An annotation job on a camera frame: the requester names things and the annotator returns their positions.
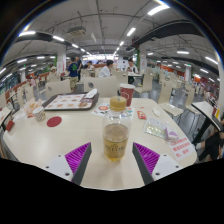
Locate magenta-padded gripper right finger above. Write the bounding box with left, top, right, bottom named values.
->
left=131, top=141, right=184, bottom=186

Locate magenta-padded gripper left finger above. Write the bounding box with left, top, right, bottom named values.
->
left=42, top=141, right=93, bottom=186

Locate red text table sticker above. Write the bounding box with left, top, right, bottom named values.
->
left=168, top=135, right=197, bottom=162

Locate clear plastic bag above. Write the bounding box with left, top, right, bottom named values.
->
left=143, top=116, right=180, bottom=143

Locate flat round red coaster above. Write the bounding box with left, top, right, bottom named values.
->
left=46, top=115, right=63, bottom=128

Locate clear bottle with yellow cap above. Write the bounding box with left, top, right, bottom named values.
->
left=102, top=95, right=133, bottom=163

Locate red sauce packet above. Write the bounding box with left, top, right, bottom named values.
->
left=136, top=110, right=148, bottom=121

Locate patterned small paper cup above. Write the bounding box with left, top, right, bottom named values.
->
left=32, top=106, right=47, bottom=123

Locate dark food tray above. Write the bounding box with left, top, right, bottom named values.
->
left=41, top=92, right=100, bottom=111

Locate printed paper leaflet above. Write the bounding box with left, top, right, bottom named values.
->
left=90, top=102, right=135, bottom=122

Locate person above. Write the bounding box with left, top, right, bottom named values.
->
left=66, top=56, right=80, bottom=93
left=97, top=59, right=115, bottom=79
left=125, top=58, right=139, bottom=85
left=195, top=117, right=224, bottom=162

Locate beige chair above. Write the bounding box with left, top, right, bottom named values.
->
left=133, top=72, right=154, bottom=98
left=157, top=79, right=185, bottom=118
left=44, top=79, right=72, bottom=101
left=82, top=75, right=118, bottom=98

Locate food wrapper with fries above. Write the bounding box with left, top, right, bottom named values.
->
left=21, top=97, right=44, bottom=119

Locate white crumpled napkin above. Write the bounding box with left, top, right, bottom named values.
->
left=84, top=88, right=98, bottom=100

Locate red paper cup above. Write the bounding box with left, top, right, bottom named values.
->
left=119, top=83, right=136, bottom=108

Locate group of ceiling lights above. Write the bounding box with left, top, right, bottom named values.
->
left=0, top=3, right=220, bottom=84

